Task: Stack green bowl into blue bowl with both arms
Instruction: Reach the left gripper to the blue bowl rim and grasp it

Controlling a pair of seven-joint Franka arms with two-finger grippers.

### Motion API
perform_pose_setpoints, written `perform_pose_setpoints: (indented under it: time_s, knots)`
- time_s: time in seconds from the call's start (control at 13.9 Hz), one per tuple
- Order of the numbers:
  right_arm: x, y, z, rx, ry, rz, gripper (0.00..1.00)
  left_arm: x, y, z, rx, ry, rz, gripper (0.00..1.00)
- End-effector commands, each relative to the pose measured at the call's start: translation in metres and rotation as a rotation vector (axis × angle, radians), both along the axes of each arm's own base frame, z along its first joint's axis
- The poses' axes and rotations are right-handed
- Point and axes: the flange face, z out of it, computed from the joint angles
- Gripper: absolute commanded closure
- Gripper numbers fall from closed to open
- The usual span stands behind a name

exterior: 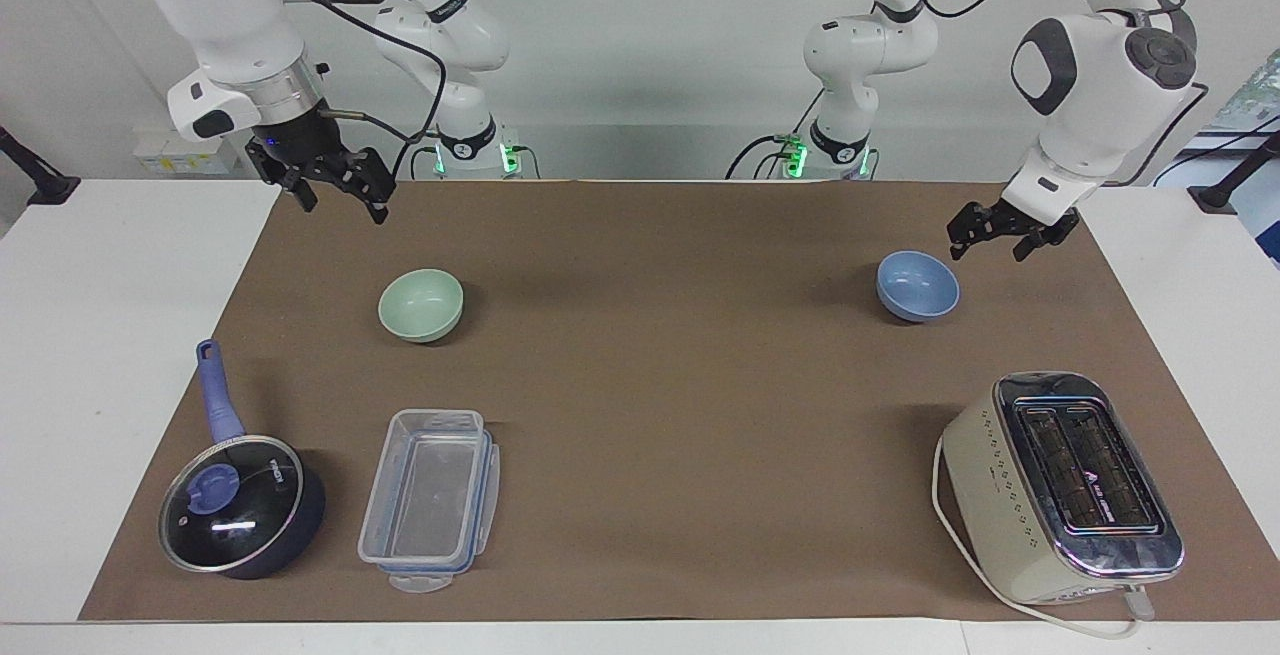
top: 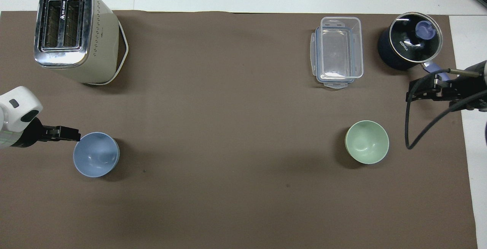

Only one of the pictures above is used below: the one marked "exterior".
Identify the dark blue saucepan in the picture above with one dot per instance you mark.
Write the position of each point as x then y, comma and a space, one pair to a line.
218, 400

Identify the glass pot lid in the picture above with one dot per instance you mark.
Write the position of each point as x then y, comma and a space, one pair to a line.
235, 510

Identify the cream toaster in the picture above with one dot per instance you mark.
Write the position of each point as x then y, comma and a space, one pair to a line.
1060, 495

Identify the green bowl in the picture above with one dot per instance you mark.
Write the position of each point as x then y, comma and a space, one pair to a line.
420, 307

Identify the blue bowl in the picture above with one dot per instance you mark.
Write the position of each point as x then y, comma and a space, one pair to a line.
916, 287

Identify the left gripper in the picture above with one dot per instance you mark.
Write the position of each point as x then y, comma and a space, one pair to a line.
1018, 223

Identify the clear plastic container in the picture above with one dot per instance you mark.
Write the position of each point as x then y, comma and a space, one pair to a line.
428, 500

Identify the black stand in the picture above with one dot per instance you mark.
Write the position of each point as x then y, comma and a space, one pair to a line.
1228, 185
35, 180

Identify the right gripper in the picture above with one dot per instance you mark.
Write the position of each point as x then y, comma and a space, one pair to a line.
298, 143

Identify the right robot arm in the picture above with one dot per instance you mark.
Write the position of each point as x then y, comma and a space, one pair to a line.
225, 25

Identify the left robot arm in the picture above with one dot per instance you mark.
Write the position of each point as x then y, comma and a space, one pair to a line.
1090, 85

